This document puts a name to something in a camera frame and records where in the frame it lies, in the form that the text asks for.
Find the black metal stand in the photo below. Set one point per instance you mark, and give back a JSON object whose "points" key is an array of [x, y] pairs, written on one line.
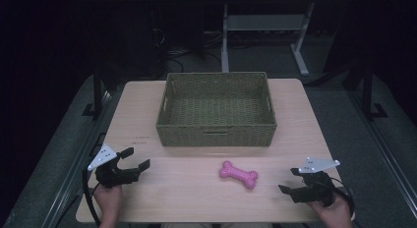
{"points": [[368, 93], [97, 90]]}

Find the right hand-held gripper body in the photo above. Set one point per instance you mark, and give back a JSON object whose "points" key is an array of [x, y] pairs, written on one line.
{"points": [[314, 188]]}

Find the pink bone toy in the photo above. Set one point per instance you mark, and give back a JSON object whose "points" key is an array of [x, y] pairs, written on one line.
{"points": [[238, 174]]}

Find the aluminium rail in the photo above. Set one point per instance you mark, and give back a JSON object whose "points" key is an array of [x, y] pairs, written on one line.
{"points": [[383, 149], [73, 169]]}

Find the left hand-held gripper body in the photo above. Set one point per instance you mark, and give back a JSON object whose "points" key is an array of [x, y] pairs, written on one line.
{"points": [[111, 175]]}

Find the person's right hand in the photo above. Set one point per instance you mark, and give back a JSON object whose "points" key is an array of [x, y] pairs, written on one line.
{"points": [[331, 210]]}

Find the grey metal desk frame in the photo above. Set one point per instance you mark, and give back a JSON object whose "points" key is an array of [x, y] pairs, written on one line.
{"points": [[265, 23]]}

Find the green woven basket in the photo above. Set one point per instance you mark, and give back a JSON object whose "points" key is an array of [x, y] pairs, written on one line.
{"points": [[216, 110]]}

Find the person's left hand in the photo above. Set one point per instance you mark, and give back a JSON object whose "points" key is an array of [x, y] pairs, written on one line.
{"points": [[108, 198]]}

